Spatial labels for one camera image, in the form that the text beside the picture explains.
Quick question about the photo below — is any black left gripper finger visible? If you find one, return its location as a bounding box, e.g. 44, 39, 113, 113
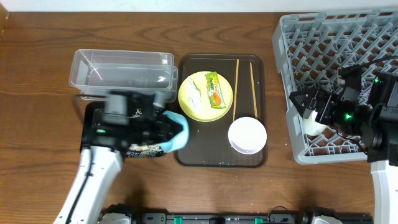
157, 114, 183, 129
160, 129, 183, 146

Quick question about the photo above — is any light blue bowl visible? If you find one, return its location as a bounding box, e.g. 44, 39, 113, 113
159, 111, 189, 153

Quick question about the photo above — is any white plastic cup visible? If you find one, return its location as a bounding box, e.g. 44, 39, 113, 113
303, 111, 327, 136

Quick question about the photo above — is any white tissue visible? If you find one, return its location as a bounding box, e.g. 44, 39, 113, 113
187, 77, 202, 110

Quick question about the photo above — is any green snack wrapper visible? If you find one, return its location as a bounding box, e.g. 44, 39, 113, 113
205, 72, 226, 109

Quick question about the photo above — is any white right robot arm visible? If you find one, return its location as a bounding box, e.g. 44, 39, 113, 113
289, 55, 397, 223

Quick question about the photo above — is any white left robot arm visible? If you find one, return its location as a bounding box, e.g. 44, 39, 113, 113
54, 111, 188, 223

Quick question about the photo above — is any rice food waste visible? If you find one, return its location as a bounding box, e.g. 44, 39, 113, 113
123, 108, 165, 158

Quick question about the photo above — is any black waste tray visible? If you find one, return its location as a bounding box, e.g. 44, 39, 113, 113
80, 100, 170, 159

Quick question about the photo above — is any grey dishwasher rack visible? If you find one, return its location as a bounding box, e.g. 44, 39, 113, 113
272, 9, 397, 165

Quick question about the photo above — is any yellow plate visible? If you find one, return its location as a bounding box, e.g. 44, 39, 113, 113
178, 71, 233, 122

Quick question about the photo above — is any dark brown serving tray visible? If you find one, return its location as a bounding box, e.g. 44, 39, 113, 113
174, 54, 267, 168

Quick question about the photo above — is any right wooden chopstick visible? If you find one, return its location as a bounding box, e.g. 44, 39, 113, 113
249, 62, 258, 119

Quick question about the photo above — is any wooden chopstick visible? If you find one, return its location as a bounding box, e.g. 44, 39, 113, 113
233, 59, 239, 121
249, 62, 258, 119

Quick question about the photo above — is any white bowl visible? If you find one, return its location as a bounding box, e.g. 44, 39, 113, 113
228, 117, 267, 155

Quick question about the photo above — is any clear plastic container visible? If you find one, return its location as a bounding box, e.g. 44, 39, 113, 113
69, 49, 178, 103

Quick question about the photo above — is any left wooden chopstick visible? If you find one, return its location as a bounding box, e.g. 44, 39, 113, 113
233, 59, 239, 121

